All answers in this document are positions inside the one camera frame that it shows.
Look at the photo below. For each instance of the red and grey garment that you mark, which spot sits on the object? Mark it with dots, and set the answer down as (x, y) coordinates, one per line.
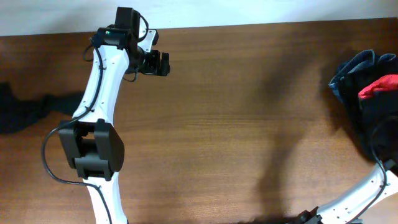
(385, 83)

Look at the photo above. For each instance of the dark cloth at left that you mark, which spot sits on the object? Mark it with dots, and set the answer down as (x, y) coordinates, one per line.
(17, 114)

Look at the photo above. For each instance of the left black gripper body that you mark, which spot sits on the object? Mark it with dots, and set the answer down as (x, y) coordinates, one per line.
(165, 64)

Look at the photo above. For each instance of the black t-shirt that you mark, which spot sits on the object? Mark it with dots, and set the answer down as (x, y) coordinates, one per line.
(379, 117)

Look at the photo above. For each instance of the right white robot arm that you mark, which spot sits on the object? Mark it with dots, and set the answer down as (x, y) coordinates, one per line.
(347, 208)

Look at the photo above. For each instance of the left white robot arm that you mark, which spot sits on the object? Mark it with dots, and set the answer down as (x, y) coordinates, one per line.
(91, 144)

